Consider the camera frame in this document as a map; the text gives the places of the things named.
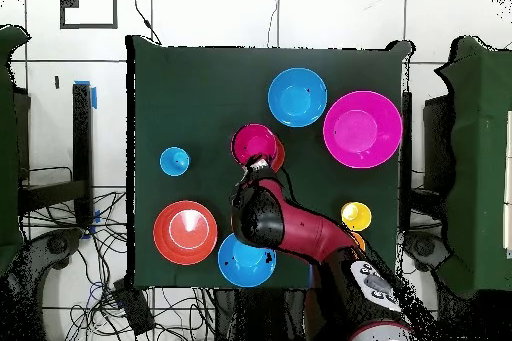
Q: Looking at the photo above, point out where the small crimson plastic bowl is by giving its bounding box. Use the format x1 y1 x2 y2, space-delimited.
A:
230 123 280 167

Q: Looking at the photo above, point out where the small orange-red plastic bowl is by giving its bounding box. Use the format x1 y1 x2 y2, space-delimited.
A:
269 136 286 174

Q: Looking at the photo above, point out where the blue plastic bowl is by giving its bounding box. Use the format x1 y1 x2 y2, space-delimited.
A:
217 231 278 289
267 67 329 129

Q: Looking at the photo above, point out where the light blue plastic cup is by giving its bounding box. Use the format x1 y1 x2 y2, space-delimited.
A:
159 146 192 178

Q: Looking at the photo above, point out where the dark green tablecloth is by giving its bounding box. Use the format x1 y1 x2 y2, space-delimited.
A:
125 34 413 292

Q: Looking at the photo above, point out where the large orange-red plastic bowl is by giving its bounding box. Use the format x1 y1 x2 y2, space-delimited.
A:
152 199 219 266

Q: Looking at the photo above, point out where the yellow plastic cup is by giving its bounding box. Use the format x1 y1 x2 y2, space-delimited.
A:
340 201 373 233

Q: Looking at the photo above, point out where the large pink plastic bowl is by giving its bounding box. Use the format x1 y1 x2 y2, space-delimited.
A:
322 90 404 169

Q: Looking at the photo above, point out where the orange plastic cup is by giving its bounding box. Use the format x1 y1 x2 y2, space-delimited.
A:
351 231 367 253

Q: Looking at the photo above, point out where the black power brick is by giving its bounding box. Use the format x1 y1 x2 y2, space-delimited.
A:
113 280 155 336

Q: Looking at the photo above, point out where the black stand base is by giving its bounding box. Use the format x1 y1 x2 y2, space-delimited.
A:
403 230 453 274
7 227 85 341

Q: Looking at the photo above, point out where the dark green side cloth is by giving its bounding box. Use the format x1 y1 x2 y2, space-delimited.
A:
0 24 32 274
434 35 512 300

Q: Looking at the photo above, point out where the white panel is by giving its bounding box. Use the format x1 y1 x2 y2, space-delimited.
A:
498 109 512 259

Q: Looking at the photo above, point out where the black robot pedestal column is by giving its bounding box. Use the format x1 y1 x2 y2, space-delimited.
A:
213 287 307 341

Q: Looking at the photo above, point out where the black side frame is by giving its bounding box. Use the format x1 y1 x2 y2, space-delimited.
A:
422 94 455 198

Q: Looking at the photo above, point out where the grey square floor frame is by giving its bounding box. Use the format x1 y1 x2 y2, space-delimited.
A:
59 0 119 30

